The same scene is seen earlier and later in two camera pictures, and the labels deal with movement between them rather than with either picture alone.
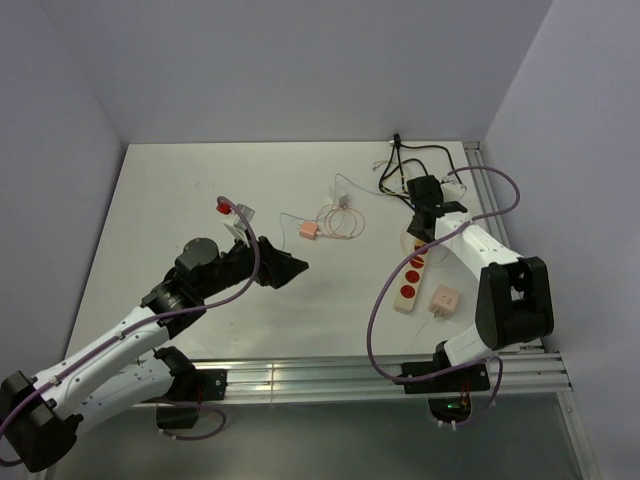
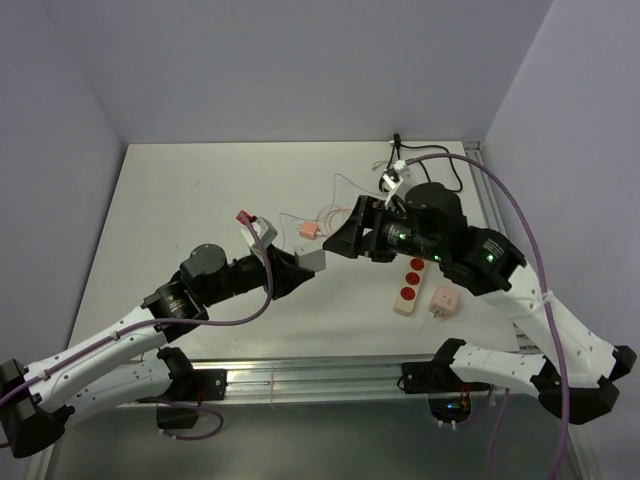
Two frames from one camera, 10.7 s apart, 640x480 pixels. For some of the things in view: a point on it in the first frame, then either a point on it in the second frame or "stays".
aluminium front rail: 365,378 stays
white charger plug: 336,196 to 310,256
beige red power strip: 411,279 stays
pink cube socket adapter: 444,302 stays
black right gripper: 416,233 to 350,241
